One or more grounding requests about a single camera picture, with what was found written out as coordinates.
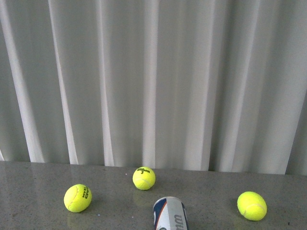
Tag yellow Wilson 3 tennis ball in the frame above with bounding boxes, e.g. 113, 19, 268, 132
132, 166, 156, 190

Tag clear Wilson tennis ball can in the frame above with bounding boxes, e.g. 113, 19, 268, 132
153, 196, 189, 230

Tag plain yellow tennis ball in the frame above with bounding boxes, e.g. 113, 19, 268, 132
237, 191, 267, 221

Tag yellow Head Team tennis ball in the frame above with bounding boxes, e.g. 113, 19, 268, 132
63, 184, 92, 213

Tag white pleated curtain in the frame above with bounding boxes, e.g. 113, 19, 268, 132
0, 0, 307, 175

